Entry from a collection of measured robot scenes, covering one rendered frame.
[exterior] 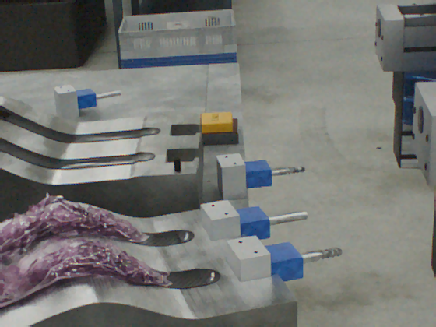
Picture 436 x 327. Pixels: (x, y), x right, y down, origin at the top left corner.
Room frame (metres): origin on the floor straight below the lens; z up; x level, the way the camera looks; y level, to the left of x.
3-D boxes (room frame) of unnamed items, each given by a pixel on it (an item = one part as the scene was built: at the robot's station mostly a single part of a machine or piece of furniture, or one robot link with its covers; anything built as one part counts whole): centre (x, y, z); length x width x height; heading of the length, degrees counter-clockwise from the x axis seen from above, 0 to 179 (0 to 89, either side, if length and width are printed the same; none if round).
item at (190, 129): (1.24, -0.04, 0.87); 0.05 x 0.05 x 0.04; 85
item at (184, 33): (4.50, -0.14, 0.28); 0.61 x 0.41 x 0.15; 85
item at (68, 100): (1.66, 0.14, 0.83); 0.13 x 0.05 x 0.05; 108
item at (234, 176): (1.19, -0.15, 0.83); 0.13 x 0.05 x 0.05; 94
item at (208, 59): (4.50, -0.14, 0.11); 0.61 x 0.41 x 0.22; 85
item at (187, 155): (1.13, -0.03, 0.87); 0.05 x 0.05 x 0.04; 85
